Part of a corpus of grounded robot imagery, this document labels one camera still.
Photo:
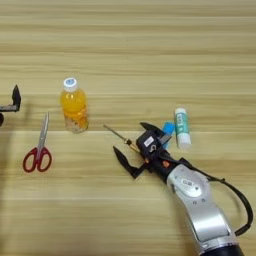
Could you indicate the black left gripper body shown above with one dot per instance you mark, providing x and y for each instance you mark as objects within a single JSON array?
[{"x": 1, "y": 119}]

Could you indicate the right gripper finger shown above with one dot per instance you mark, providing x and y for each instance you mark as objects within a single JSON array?
[
  {"x": 125, "y": 161},
  {"x": 165, "y": 137}
]

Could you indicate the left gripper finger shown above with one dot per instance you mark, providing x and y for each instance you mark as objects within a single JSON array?
[{"x": 16, "y": 98}]

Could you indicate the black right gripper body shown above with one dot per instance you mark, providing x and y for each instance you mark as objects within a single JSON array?
[{"x": 158, "y": 163}]

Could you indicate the orange juice bottle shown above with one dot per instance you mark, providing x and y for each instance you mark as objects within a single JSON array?
[{"x": 74, "y": 106}]

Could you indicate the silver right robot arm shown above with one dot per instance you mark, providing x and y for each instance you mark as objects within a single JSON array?
[{"x": 203, "y": 206}]

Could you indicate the blue eraser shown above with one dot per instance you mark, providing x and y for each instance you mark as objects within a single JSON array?
[{"x": 169, "y": 127}]

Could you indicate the right gripper labelled black box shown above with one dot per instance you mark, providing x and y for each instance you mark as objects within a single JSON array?
[{"x": 148, "y": 141}]

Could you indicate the white green glue stick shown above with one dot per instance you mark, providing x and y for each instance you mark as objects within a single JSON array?
[{"x": 182, "y": 128}]

